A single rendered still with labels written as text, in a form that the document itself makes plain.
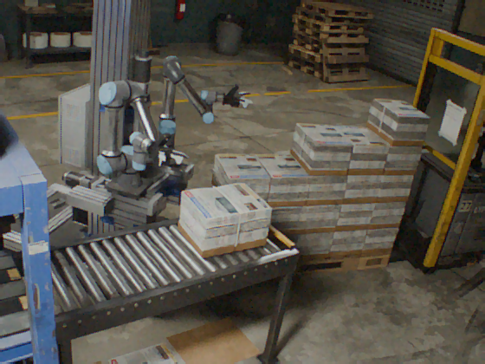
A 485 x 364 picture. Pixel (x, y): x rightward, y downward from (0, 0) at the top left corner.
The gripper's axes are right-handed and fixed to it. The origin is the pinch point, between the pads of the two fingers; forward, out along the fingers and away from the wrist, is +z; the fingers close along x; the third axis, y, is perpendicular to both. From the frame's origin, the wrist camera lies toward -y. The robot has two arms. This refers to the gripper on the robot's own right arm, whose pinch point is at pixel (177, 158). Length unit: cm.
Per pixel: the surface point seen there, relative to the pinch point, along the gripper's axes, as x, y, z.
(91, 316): 60, 54, 29
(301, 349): -82, 113, 56
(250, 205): -28.8, 16.8, 27.9
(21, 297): 80, 55, 4
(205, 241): -4.5, 33.3, 25.3
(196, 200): -8.7, 19.3, 9.7
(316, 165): -126, 16, 0
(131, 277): 32, 49, 18
